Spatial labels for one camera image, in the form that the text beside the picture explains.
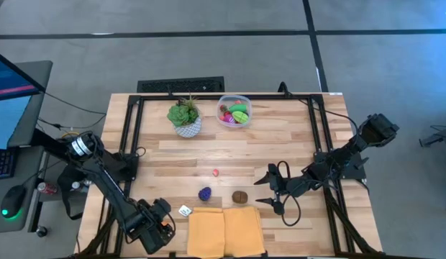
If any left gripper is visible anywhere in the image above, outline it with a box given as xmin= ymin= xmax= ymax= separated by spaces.
xmin=135 ymin=196 xmax=176 ymax=255

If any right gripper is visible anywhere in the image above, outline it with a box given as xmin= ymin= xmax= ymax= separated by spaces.
xmin=253 ymin=163 xmax=310 ymax=216

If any brown toy kiwi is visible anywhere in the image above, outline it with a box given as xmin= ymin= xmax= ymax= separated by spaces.
xmin=231 ymin=190 xmax=249 ymax=204

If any green toy starfruit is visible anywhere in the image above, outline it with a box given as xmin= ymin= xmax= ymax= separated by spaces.
xmin=232 ymin=110 xmax=250 ymax=124

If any clear plastic tupperware container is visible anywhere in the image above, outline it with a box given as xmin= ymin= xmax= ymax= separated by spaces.
xmin=215 ymin=94 xmax=253 ymax=129

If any yellow waffle cloth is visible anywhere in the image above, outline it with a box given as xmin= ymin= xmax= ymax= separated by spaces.
xmin=222 ymin=205 xmax=266 ymax=258
xmin=186 ymin=206 xmax=226 ymax=259

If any clear plastic bottle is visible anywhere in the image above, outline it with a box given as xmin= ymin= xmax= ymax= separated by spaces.
xmin=70 ymin=179 xmax=93 ymax=191

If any succulent in white patterned pot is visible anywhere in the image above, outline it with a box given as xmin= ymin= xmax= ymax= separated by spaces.
xmin=166 ymin=94 xmax=203 ymax=139

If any red soda can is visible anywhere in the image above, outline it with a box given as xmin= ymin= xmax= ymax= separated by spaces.
xmin=36 ymin=181 xmax=58 ymax=196

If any black keyboard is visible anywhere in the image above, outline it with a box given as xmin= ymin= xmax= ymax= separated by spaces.
xmin=0 ymin=147 xmax=17 ymax=181
xmin=137 ymin=76 xmax=226 ymax=94

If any grey computer desk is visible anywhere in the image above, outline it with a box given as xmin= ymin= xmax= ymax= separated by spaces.
xmin=0 ymin=60 xmax=54 ymax=235

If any black computer mouse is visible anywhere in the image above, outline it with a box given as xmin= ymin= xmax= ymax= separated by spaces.
xmin=0 ymin=185 xmax=25 ymax=219

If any black floor stand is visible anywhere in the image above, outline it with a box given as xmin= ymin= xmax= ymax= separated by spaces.
xmin=419 ymin=124 xmax=446 ymax=147

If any computer monitor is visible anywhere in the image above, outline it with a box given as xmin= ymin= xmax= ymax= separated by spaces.
xmin=0 ymin=48 xmax=47 ymax=150

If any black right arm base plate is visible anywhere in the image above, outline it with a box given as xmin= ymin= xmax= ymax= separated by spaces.
xmin=314 ymin=150 xmax=368 ymax=182

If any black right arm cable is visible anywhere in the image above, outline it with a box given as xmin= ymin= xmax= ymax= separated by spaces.
xmin=277 ymin=81 xmax=360 ymax=136

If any black aluminium table frame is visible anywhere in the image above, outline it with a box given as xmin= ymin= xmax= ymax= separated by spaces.
xmin=77 ymin=92 xmax=384 ymax=259

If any black monitor cable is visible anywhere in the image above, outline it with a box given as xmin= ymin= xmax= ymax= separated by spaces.
xmin=41 ymin=89 xmax=108 ymax=117

